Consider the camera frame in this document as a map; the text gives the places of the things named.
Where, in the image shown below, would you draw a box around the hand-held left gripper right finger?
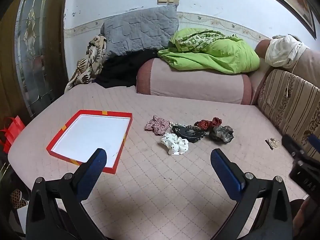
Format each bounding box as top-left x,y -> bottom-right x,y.
210,148 -> 293,240

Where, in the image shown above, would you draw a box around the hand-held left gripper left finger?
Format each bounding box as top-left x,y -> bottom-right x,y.
26,148 -> 108,240

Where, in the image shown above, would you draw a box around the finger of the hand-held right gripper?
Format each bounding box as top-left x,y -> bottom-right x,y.
282,134 -> 306,158
308,133 -> 320,153

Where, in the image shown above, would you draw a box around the red shallow box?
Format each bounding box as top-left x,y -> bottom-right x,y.
46,109 -> 133,174

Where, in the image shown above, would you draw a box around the grey sheer scrunchie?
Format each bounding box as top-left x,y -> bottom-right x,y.
209,125 -> 234,143

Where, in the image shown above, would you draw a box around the red dotted scrunchie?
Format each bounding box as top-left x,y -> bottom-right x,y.
194,117 -> 223,131

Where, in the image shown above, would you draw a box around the black hair claw clip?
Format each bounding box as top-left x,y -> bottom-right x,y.
171,125 -> 207,143

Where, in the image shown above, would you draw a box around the white dotted scrunchie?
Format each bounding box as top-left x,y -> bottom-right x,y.
161,133 -> 189,155

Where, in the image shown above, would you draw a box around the pale green bead bracelet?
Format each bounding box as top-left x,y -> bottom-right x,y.
170,122 -> 200,130

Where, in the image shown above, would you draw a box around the red plaid scrunchie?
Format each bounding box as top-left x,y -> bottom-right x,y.
144,115 -> 171,136

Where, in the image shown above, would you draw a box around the person's right forearm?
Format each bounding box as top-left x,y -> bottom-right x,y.
292,196 -> 320,240

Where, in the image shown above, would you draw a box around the small clear hair clip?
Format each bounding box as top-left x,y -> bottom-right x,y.
265,137 -> 278,150

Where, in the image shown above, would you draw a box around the striped beige back cushion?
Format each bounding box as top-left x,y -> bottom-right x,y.
257,69 -> 320,160

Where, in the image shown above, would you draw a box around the leopard print slippers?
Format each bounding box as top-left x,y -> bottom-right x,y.
10,189 -> 29,209

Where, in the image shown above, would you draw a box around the red plastic bag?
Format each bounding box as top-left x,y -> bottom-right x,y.
0,116 -> 26,153

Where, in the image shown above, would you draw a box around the white cloth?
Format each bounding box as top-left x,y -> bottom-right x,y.
265,34 -> 310,68

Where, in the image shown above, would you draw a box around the pink bolster cushion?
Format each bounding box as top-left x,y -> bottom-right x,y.
136,58 -> 252,105

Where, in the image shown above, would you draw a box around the black cloth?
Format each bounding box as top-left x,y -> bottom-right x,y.
94,49 -> 165,89

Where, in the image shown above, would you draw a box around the beige leaf print cloth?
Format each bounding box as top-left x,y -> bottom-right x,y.
64,35 -> 107,93

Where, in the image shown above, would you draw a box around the green blanket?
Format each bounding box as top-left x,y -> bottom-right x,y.
157,28 -> 260,74

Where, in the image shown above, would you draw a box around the large framed picture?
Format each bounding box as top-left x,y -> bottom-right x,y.
244,0 -> 317,39

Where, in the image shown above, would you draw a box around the grey quilted pillow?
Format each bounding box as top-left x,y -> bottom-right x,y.
100,4 -> 179,62

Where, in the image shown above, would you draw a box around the white cord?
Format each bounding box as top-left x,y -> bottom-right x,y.
287,60 -> 299,98

